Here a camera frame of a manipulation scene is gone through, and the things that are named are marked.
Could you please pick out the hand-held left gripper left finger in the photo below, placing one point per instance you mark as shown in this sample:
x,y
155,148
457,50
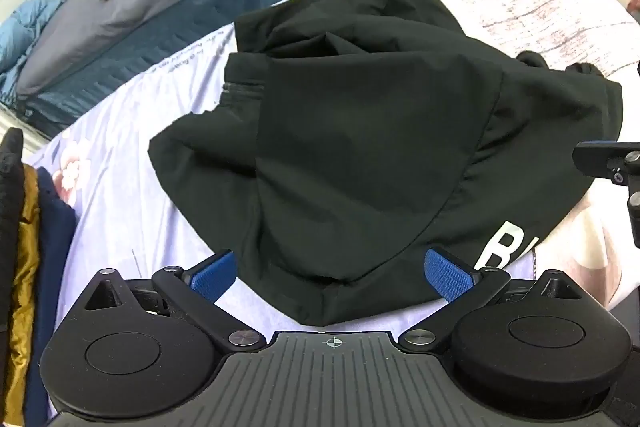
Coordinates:
x,y
215,278

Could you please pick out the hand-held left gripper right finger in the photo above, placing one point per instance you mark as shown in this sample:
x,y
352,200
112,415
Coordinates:
x,y
446,278

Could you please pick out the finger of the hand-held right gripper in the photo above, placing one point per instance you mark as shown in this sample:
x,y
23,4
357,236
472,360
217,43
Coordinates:
x,y
600,157

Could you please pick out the black printed garment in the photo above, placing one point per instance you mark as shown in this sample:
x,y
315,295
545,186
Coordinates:
x,y
350,147

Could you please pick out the navy blue garment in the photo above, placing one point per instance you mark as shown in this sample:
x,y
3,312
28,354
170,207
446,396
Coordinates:
x,y
52,247

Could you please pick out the mustard gold jacket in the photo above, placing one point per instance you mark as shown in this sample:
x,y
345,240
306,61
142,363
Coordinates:
x,y
27,287

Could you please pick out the black puffer jacket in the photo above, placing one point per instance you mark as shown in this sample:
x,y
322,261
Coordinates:
x,y
10,207

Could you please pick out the blue covered bed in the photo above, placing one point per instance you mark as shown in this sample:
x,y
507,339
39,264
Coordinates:
x,y
200,7

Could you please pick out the grey blanket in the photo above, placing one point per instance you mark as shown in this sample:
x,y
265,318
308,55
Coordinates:
x,y
125,17

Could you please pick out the light blue puffer jacket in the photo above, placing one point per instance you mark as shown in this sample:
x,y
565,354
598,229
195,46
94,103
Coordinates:
x,y
25,32

